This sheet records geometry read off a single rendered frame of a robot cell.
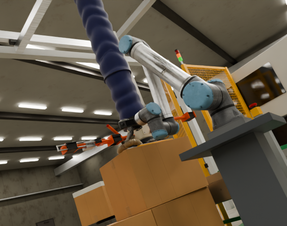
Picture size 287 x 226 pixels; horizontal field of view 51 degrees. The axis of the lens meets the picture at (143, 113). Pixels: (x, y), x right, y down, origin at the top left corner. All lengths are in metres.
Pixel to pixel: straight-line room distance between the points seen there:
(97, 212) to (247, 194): 2.26
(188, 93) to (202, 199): 0.94
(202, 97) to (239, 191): 0.51
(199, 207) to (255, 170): 0.71
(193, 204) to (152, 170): 0.38
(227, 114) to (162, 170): 0.64
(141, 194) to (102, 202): 1.66
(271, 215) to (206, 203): 0.73
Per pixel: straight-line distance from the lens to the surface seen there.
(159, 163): 2.06
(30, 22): 3.85
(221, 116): 1.69
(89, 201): 3.63
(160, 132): 1.74
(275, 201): 1.62
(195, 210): 2.17
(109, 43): 2.50
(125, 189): 2.04
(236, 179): 1.64
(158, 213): 1.94
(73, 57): 4.95
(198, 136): 5.92
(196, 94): 1.56
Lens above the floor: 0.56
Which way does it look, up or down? 17 degrees up
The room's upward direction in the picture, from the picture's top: 22 degrees counter-clockwise
